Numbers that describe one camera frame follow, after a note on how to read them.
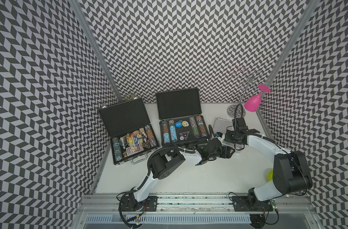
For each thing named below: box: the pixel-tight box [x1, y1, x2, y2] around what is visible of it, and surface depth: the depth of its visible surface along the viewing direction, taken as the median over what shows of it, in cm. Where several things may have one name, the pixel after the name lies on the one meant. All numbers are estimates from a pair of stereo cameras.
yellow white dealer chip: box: [182, 120, 190, 127], surface depth 101 cm
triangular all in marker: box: [179, 131, 190, 141], surface depth 95 cm
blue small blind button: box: [174, 121, 183, 128], surface depth 101 cm
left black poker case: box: [98, 97, 160, 166], surface depth 95 cm
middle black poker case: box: [155, 87, 210, 146], surface depth 104 cm
